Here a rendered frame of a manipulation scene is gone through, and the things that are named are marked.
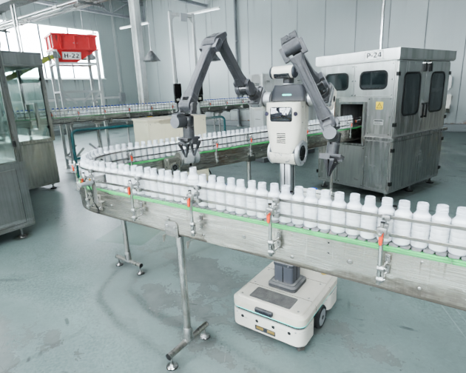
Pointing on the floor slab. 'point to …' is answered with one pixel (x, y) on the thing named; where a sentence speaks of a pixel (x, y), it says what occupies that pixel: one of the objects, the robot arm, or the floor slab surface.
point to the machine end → (389, 115)
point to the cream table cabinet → (166, 131)
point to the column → (138, 51)
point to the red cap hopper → (69, 55)
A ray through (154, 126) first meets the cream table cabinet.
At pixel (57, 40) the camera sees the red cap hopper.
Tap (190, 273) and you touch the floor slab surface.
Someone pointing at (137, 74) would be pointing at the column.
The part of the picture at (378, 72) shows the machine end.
